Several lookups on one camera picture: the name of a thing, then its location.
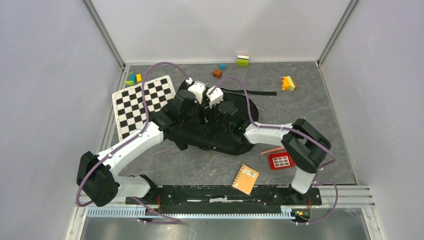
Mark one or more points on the yellow wooden block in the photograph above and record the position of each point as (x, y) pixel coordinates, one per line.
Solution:
(139, 78)

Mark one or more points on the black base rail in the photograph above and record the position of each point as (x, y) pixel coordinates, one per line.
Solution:
(171, 204)

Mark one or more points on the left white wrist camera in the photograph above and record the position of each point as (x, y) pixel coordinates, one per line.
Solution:
(197, 88)

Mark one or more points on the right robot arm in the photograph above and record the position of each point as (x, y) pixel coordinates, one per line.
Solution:
(305, 144)

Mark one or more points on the green white lego brick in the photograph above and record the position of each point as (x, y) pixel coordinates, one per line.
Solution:
(242, 60)

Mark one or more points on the orange green sticky notes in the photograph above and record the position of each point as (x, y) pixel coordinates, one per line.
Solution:
(288, 84)

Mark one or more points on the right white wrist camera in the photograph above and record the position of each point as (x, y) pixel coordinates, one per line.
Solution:
(215, 96)

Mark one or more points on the black backpack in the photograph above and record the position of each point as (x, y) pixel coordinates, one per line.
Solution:
(182, 121)

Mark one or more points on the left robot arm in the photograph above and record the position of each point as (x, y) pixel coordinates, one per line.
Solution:
(98, 177)

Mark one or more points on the orange spiral notepad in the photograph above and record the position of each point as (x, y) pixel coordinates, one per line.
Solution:
(245, 179)

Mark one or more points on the orange brown cube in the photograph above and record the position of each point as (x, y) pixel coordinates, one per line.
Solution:
(217, 73)

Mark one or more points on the black white chessboard mat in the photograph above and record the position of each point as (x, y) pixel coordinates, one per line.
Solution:
(129, 112)

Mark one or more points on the small blue lego brick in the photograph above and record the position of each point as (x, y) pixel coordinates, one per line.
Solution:
(222, 66)

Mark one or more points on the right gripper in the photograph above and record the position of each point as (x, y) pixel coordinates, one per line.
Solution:
(207, 112)

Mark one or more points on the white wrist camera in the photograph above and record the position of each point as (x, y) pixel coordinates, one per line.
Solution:
(215, 96)
(197, 88)

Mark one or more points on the green half-round block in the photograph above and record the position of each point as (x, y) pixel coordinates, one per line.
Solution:
(130, 83)

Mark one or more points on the red calculator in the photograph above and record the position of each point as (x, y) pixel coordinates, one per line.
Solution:
(280, 161)

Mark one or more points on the pink pencil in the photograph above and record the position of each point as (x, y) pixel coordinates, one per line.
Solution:
(272, 150)

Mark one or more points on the teal wooden block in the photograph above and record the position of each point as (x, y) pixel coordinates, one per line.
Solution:
(132, 78)

